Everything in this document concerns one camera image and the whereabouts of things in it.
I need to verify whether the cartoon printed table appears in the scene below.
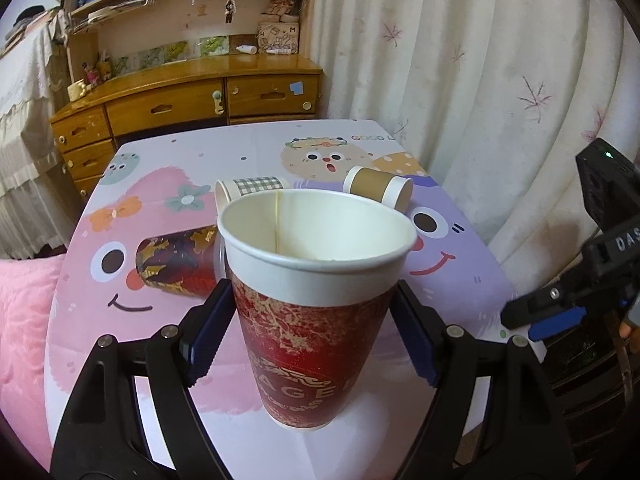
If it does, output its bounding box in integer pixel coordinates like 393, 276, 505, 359
44, 119, 548, 480

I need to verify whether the person's right hand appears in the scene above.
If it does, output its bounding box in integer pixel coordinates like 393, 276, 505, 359
619, 321, 640, 355

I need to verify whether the wooden bookshelf hutch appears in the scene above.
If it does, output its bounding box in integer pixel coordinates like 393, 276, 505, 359
62, 0, 321, 92

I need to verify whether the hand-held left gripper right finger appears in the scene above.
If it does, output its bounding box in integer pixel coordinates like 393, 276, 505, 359
390, 280, 576, 480

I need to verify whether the white lace cloth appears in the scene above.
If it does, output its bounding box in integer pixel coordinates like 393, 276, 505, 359
0, 22, 83, 261

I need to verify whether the pink cushion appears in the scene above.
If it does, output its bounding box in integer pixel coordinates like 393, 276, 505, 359
0, 254, 69, 443

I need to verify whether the white floral curtain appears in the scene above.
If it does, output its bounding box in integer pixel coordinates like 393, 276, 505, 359
300, 0, 640, 306

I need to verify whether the black hat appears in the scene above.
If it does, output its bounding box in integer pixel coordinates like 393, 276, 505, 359
12, 5, 47, 25

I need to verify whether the wooden desk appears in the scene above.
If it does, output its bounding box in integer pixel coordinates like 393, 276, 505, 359
49, 54, 324, 201

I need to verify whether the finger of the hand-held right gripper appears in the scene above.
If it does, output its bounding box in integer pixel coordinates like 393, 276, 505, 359
501, 280, 588, 343

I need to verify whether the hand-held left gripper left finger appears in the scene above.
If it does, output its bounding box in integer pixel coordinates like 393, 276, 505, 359
50, 276, 234, 480

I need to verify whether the white checked-band paper cup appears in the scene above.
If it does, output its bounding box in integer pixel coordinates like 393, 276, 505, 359
214, 175, 291, 222

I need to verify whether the brown sleeved paper cup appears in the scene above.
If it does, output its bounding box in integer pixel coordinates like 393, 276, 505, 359
342, 165, 415, 214

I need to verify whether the small wooden drawer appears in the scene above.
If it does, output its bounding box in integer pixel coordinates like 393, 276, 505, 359
52, 109, 112, 150
62, 139, 117, 180

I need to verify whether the doodled cardboard box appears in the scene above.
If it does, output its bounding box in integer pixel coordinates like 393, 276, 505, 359
257, 20, 300, 55

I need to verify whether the wide wooden drawer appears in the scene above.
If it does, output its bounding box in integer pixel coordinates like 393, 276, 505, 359
106, 80, 225, 136

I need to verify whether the dark red leaf-patterned paper cup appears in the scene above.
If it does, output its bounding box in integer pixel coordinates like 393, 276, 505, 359
134, 226, 227, 299

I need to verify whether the red gold-patterned paper cup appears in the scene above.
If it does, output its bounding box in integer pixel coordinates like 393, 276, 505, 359
217, 189, 417, 432

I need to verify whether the wooden drawer with blue sticker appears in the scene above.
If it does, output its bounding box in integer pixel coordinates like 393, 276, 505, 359
225, 73, 321, 117

